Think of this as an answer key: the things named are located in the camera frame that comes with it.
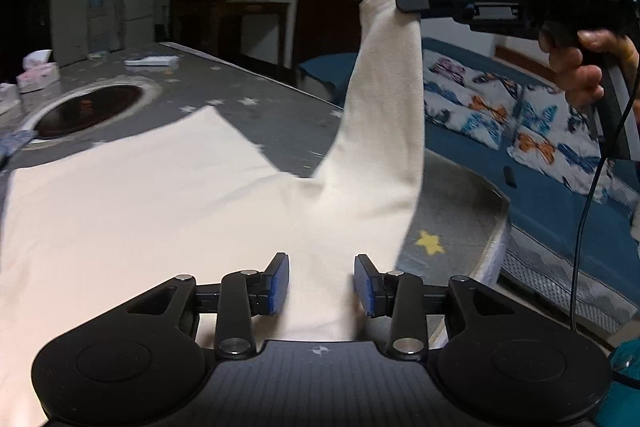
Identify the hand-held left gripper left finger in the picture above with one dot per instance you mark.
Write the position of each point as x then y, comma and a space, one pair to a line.
280, 283

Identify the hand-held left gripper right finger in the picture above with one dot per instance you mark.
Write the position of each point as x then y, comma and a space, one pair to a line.
366, 288

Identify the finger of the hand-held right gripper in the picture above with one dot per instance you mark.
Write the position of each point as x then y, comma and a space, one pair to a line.
425, 1

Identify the cream long-sleeve shirt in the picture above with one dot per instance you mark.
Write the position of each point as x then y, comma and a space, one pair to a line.
165, 217

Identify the person's right hand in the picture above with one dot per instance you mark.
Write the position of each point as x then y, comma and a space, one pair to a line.
575, 67

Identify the butterfly-print quilt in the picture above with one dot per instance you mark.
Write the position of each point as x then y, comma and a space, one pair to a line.
505, 112

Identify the grey star-print table cover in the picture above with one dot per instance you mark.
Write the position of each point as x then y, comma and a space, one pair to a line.
280, 107

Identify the dark wooden side table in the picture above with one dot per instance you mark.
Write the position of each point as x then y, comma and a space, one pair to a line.
250, 27

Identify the small black object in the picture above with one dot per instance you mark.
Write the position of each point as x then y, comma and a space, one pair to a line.
510, 177

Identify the bed with blue sheet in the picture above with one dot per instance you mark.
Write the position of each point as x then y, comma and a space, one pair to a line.
550, 227

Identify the white flat box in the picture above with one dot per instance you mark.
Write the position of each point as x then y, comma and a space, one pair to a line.
151, 61

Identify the dark round table inset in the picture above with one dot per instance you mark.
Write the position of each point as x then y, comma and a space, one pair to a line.
90, 107

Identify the white refrigerator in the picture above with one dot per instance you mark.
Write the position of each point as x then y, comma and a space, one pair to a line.
137, 7

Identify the blue patterned cloth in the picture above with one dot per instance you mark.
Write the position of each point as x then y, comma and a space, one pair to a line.
15, 147

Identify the pink tissue pack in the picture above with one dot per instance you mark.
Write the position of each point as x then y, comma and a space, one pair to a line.
37, 57
38, 76

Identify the water dispenser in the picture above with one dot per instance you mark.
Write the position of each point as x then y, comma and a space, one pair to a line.
102, 17

